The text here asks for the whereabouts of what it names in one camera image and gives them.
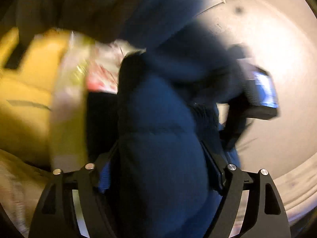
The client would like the cream blanket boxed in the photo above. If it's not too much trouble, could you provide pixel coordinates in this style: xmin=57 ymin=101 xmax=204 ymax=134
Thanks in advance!
xmin=0 ymin=150 xmax=53 ymax=237

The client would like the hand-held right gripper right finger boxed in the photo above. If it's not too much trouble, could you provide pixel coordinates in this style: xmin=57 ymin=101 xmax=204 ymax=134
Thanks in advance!
xmin=199 ymin=141 xmax=291 ymax=238

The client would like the yellow cloth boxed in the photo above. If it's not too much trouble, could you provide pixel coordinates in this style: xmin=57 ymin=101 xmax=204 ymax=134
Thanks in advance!
xmin=0 ymin=27 xmax=73 ymax=165

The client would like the blue down jacket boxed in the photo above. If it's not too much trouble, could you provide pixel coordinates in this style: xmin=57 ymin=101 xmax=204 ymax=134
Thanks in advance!
xmin=85 ymin=0 xmax=248 ymax=238

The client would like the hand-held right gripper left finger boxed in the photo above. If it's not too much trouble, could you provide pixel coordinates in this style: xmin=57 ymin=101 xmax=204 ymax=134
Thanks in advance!
xmin=28 ymin=141 xmax=120 ymax=238

